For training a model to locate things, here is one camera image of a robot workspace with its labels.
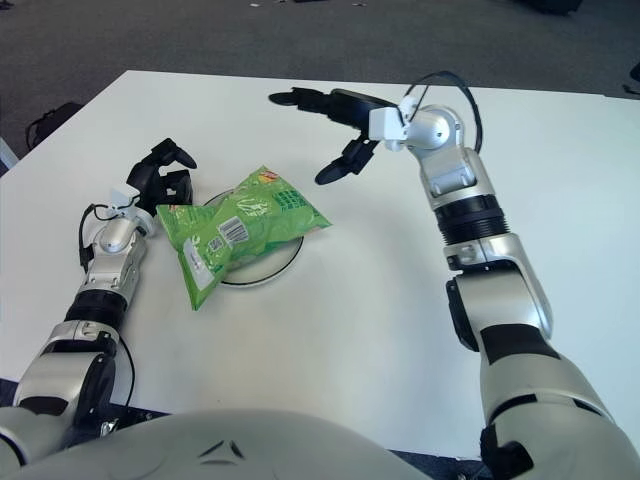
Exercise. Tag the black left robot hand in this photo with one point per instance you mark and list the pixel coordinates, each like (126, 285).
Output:
(150, 185)

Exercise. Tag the white table leg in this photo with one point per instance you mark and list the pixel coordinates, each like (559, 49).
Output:
(7, 157)

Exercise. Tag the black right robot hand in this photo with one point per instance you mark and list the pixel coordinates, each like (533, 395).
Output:
(350, 107)

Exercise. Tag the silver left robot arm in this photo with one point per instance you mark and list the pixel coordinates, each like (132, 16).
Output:
(107, 270)

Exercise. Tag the green snack bag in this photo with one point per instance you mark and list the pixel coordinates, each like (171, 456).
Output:
(240, 225)

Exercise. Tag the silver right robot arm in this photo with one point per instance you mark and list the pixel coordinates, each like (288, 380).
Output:
(465, 190)

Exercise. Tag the black chair base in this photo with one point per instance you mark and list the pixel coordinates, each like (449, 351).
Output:
(636, 65)

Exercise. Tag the large black floor object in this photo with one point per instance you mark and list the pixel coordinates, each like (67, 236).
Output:
(550, 5)

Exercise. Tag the black backpack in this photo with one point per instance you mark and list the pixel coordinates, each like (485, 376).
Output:
(50, 122)

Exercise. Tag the grey robot torso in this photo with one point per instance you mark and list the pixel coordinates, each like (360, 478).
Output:
(225, 450)

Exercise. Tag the white plate with black rim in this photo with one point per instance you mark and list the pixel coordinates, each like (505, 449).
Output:
(262, 270)

